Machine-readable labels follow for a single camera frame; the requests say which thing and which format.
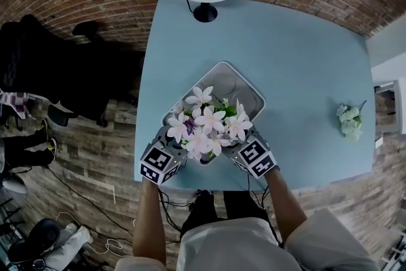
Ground white flower bouquet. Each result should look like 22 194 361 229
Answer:
336 100 368 142

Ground checkered tablecloth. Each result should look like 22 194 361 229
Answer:
0 89 36 121

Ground person's left forearm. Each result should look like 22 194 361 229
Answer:
132 176 168 268

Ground person's right forearm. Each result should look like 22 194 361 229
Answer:
262 167 308 246

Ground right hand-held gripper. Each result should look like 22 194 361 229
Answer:
221 125 275 180

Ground white floor cable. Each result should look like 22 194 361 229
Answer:
55 210 138 256

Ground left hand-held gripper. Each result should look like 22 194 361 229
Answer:
140 125 188 185

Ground person's white shirt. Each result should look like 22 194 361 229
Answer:
113 208 382 271

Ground black round device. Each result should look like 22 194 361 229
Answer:
7 218 62 263

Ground metal tray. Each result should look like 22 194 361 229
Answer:
161 60 266 166

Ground pink artificial flower bouquet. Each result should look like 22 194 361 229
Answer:
166 85 255 162

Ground person's black trousers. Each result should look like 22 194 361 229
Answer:
180 189 271 234

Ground black office chair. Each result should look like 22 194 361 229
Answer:
0 13 143 128

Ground black floor cable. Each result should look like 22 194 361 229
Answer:
46 166 134 236

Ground white side shelf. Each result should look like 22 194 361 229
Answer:
372 78 406 150

